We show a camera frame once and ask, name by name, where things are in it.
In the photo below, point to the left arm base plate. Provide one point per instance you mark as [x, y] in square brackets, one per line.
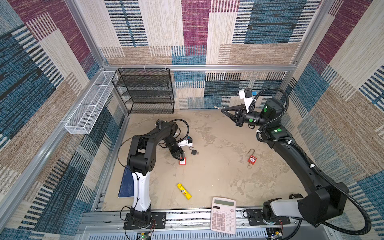
[145, 221]

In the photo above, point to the yellow glue stick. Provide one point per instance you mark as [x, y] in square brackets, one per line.
[184, 191]

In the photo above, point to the red padlock with key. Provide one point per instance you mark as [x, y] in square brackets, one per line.
[183, 162]

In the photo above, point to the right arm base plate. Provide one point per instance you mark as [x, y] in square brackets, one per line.
[255, 218]

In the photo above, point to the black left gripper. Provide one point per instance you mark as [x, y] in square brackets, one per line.
[179, 152]

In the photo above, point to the blue notebook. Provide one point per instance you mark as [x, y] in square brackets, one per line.
[127, 184]

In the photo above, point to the pink calculator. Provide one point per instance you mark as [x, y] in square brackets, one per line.
[223, 216]

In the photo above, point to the small black padlock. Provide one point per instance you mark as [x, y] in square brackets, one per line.
[193, 151]

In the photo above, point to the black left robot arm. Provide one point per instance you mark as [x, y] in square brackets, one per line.
[141, 161]

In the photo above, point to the white wire mesh basket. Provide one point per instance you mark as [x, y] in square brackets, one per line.
[87, 112]

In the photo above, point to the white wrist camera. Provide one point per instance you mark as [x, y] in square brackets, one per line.
[188, 141]
[248, 96]

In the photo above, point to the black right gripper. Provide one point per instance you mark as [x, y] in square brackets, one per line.
[236, 117]

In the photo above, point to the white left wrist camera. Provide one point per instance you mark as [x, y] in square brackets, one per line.
[188, 141]

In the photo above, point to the black wire shelf rack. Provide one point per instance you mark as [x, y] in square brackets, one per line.
[145, 91]

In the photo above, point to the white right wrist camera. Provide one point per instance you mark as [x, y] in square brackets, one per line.
[248, 96]

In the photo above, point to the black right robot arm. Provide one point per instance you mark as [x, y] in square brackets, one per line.
[326, 199]

